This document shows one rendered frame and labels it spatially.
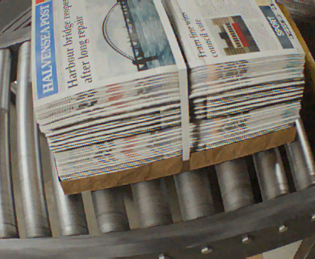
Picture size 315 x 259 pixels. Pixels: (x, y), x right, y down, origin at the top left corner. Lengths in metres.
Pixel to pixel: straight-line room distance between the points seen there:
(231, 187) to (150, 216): 0.13
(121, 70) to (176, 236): 0.26
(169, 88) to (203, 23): 0.11
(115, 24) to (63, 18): 0.08
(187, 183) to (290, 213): 0.18
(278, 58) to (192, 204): 0.27
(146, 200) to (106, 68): 0.24
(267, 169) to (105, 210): 0.26
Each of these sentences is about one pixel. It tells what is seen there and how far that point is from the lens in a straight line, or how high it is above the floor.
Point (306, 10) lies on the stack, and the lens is 1.60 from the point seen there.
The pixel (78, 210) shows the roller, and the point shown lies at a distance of 0.89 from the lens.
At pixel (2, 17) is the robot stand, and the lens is 2.22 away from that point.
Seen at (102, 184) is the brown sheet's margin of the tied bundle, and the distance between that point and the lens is 0.88.
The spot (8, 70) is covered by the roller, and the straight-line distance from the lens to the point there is 1.12.
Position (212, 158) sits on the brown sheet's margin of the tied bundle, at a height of 0.82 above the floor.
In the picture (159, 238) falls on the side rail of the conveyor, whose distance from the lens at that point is 0.85.
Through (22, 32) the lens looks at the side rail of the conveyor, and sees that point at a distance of 1.18.
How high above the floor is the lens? 1.56
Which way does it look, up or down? 54 degrees down
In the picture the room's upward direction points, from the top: 6 degrees counter-clockwise
